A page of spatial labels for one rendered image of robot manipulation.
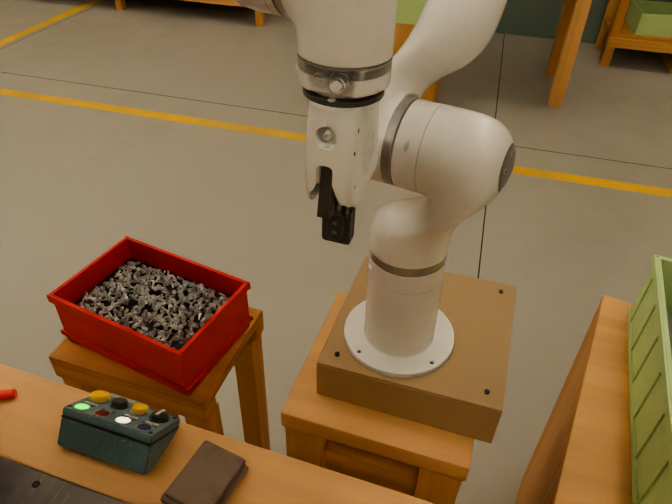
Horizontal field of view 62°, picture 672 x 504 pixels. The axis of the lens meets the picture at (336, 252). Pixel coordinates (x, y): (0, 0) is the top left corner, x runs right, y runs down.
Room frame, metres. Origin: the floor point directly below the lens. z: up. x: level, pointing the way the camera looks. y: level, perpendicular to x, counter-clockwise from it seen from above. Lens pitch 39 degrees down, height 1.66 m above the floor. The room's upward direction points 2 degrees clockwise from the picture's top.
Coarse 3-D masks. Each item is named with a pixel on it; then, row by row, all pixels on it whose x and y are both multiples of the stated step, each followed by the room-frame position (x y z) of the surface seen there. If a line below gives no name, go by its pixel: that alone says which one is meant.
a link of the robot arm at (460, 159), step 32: (416, 128) 0.64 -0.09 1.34; (448, 128) 0.63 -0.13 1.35; (480, 128) 0.62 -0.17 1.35; (416, 160) 0.62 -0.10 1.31; (448, 160) 0.60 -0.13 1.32; (480, 160) 0.59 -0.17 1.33; (512, 160) 0.62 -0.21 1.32; (416, 192) 0.64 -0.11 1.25; (448, 192) 0.60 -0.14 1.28; (480, 192) 0.59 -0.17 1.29; (384, 224) 0.66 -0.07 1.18; (416, 224) 0.62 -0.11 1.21; (448, 224) 0.60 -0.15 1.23; (384, 256) 0.63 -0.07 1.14; (416, 256) 0.62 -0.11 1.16
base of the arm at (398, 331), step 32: (384, 288) 0.63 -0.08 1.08; (416, 288) 0.62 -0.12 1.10; (352, 320) 0.70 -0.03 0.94; (384, 320) 0.63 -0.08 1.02; (416, 320) 0.62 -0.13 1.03; (448, 320) 0.70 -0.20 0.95; (352, 352) 0.63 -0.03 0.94; (384, 352) 0.62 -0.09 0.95; (416, 352) 0.62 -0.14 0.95; (448, 352) 0.63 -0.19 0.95
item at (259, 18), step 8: (120, 0) 5.76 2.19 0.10; (184, 0) 5.55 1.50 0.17; (192, 0) 5.53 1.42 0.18; (200, 0) 5.51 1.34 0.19; (208, 0) 5.49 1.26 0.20; (216, 0) 5.47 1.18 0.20; (224, 0) 5.45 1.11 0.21; (232, 0) 5.44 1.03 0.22; (120, 8) 5.77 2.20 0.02; (256, 16) 5.43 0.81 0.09; (264, 16) 5.47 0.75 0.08; (256, 24) 5.43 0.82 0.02; (264, 24) 5.46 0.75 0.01
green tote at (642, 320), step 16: (656, 256) 0.90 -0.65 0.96; (656, 272) 0.84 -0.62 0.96; (656, 288) 0.80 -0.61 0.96; (640, 304) 0.85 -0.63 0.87; (656, 304) 0.76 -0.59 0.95; (640, 320) 0.81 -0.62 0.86; (656, 320) 0.73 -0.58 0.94; (640, 336) 0.77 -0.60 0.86; (656, 336) 0.69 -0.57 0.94; (640, 352) 0.73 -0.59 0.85; (656, 352) 0.67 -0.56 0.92; (640, 368) 0.69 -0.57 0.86; (656, 368) 0.64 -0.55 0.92; (640, 384) 0.66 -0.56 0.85; (656, 384) 0.61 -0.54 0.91; (640, 400) 0.63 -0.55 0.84; (656, 400) 0.58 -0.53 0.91; (640, 416) 0.59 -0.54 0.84; (656, 416) 0.55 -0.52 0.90; (640, 432) 0.56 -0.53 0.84; (656, 432) 0.52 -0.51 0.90; (640, 448) 0.53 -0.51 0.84; (656, 448) 0.50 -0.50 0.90; (640, 464) 0.51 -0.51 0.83; (656, 464) 0.47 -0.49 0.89; (640, 480) 0.48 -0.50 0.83; (656, 480) 0.45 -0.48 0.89; (640, 496) 0.45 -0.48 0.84; (656, 496) 0.42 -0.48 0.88
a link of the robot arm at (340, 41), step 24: (288, 0) 0.48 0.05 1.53; (312, 0) 0.46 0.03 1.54; (336, 0) 0.45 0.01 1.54; (360, 0) 0.45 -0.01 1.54; (384, 0) 0.46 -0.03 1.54; (312, 24) 0.46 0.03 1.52; (336, 24) 0.45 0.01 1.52; (360, 24) 0.45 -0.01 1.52; (384, 24) 0.47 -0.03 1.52; (312, 48) 0.46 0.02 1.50; (336, 48) 0.45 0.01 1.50; (360, 48) 0.45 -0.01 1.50; (384, 48) 0.47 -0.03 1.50
